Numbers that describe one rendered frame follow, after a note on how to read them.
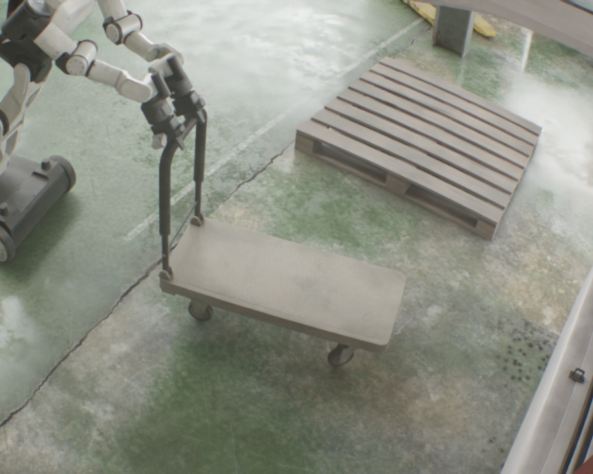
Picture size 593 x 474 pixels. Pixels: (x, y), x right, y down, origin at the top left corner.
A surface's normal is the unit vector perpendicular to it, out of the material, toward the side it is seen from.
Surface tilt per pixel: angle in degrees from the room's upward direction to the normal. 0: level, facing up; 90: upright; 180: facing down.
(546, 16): 3
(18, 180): 0
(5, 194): 0
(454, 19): 90
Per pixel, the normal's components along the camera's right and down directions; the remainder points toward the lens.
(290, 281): 0.09, -0.73
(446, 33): -0.52, 0.55
